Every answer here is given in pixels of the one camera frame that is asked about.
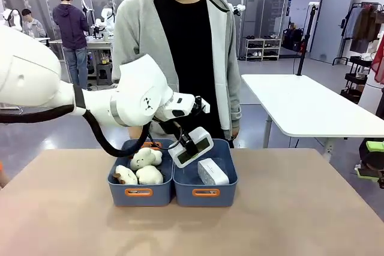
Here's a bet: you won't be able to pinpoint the thick black sheathed cable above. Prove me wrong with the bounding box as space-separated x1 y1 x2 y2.
0 104 152 158

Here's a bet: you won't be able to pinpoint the black bags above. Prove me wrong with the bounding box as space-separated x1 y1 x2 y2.
281 27 307 53

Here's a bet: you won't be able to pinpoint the standing man purple hoodie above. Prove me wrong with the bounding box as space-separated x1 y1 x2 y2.
52 0 90 89

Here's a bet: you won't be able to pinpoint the background work table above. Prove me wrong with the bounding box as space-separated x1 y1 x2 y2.
47 35 115 86

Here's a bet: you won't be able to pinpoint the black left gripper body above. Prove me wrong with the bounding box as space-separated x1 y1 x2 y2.
155 119 189 146

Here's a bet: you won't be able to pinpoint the white plush cloud toy face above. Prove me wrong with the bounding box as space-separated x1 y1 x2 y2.
130 147 163 170

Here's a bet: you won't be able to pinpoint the grey stool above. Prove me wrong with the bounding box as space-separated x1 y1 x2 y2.
95 62 113 86

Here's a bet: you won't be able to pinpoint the white table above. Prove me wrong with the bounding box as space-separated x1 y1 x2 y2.
241 73 384 155

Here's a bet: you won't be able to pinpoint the black tripod pole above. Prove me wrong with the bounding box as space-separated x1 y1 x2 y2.
296 2 319 77

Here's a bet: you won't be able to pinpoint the seated person grey top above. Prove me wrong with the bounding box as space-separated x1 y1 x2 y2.
21 8 47 38

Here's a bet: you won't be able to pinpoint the person's left forearm grey sleeve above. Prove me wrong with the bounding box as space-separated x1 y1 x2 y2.
220 73 242 132

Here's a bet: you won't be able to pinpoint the blue plastic basket orange handles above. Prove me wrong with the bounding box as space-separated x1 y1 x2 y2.
107 138 175 207
172 138 239 207

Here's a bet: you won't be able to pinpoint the black utility cart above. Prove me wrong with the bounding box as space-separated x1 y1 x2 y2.
340 55 374 104

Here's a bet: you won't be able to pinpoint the black clothes rack with coats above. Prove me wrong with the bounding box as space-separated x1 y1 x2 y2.
332 2 384 67

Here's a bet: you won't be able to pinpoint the white cylindrical robot base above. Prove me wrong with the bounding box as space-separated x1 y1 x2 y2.
358 70 384 116

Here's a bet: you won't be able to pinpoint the grey door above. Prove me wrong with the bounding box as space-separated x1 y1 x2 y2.
310 0 356 65

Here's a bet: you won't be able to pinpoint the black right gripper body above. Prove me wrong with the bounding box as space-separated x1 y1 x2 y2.
359 144 384 176

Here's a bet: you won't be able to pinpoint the white digital clock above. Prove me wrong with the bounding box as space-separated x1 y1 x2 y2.
197 157 230 186
167 127 214 169

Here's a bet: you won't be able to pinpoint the person's right hand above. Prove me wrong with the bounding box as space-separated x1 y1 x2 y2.
128 125 144 140

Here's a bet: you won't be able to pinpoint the thin black cable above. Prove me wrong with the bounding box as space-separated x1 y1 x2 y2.
146 126 182 150

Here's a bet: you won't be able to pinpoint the red cloth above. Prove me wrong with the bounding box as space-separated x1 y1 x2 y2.
371 32 384 86

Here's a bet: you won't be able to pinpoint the person in grey hoodie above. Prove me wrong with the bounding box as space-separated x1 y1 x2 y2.
111 0 242 149

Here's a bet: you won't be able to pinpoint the white shoe rack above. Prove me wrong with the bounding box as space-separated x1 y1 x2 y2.
244 37 282 62

